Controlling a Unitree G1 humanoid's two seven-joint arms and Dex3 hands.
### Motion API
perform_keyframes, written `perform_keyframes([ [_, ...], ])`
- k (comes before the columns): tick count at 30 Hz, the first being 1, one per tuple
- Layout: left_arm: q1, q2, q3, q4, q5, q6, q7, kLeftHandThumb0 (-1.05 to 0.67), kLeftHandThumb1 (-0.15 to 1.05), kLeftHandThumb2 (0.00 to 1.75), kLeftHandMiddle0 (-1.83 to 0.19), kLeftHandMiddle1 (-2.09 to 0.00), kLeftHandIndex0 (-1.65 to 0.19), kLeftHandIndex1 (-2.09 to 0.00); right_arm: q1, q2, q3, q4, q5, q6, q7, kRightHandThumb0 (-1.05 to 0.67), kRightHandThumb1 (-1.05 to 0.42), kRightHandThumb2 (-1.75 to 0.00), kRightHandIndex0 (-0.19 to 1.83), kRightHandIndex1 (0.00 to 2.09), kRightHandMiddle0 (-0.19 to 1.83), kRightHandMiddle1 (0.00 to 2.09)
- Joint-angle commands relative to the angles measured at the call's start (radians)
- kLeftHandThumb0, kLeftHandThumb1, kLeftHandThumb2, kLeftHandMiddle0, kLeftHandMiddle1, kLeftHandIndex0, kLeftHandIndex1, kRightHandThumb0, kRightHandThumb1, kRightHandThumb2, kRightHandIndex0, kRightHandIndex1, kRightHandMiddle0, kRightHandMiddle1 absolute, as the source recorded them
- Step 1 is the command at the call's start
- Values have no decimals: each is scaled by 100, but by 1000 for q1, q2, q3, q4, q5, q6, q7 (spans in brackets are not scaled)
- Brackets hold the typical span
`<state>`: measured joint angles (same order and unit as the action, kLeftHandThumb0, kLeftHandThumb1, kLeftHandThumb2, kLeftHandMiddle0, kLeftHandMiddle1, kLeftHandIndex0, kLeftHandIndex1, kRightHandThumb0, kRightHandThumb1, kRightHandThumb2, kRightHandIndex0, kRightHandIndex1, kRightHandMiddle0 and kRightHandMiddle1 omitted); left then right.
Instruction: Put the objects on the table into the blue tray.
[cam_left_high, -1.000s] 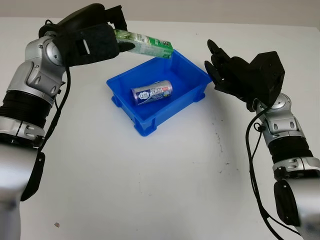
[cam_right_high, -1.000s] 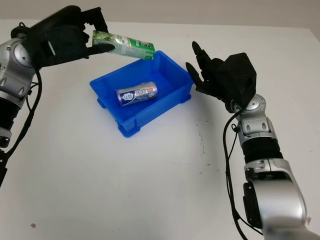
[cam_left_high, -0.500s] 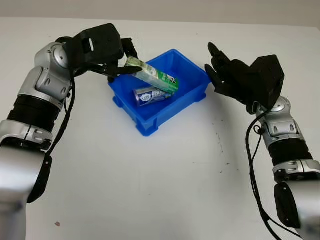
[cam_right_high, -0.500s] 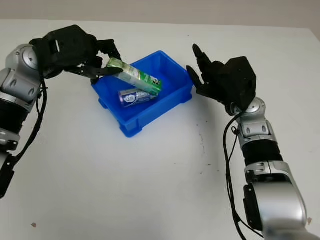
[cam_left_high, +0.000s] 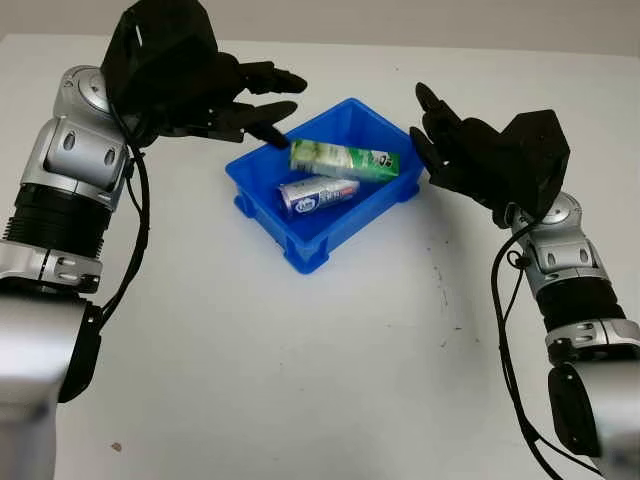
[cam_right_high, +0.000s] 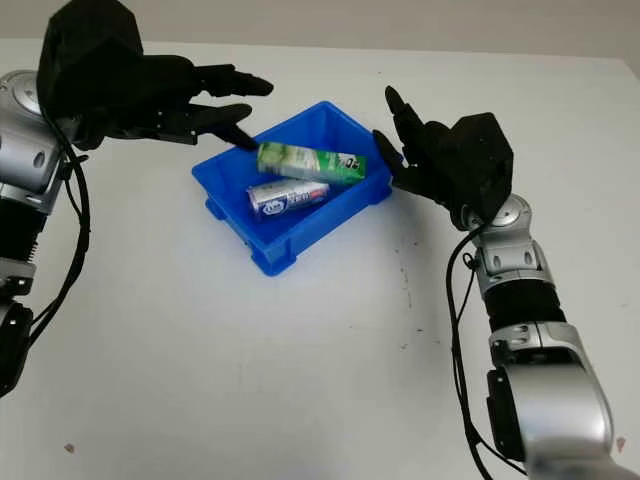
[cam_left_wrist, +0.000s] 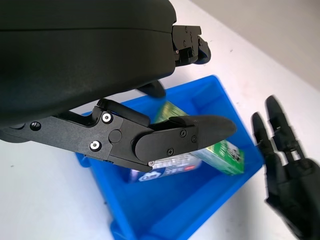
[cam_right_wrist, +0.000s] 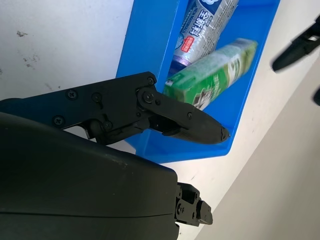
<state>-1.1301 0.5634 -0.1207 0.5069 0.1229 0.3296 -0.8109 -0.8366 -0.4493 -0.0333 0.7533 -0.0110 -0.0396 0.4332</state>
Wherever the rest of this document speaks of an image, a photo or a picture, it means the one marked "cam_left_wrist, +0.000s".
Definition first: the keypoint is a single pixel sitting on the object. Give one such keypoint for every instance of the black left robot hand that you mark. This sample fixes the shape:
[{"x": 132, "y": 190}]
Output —
[{"x": 75, "y": 57}]

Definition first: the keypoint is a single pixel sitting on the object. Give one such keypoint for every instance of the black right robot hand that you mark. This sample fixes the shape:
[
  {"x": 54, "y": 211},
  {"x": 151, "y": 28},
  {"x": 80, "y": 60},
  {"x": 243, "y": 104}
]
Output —
[{"x": 292, "y": 185}]

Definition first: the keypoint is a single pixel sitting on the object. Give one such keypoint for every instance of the green carton box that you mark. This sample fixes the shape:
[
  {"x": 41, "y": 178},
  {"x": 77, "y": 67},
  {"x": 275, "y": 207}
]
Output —
[{"x": 225, "y": 157}]

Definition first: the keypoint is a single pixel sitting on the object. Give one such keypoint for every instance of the purple capped cylindrical bottle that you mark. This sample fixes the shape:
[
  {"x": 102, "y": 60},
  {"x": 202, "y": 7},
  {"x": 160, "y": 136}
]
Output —
[{"x": 165, "y": 168}]

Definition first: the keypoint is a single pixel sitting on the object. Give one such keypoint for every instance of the blue plastic tray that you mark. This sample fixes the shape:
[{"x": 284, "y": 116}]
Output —
[{"x": 180, "y": 205}]

